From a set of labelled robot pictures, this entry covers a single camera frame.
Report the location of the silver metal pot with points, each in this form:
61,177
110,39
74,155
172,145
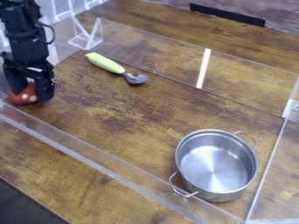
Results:
216,165

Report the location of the red white-spotted toy mushroom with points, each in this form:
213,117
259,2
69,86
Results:
25,97

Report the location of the black strip on table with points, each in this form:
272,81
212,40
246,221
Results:
228,15

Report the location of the clear acrylic enclosure wall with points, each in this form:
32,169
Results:
92,154

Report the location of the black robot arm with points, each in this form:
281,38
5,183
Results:
22,29

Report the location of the yellow-handled metal spoon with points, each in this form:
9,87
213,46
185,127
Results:
110,66

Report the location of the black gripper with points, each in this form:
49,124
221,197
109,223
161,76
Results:
30,66

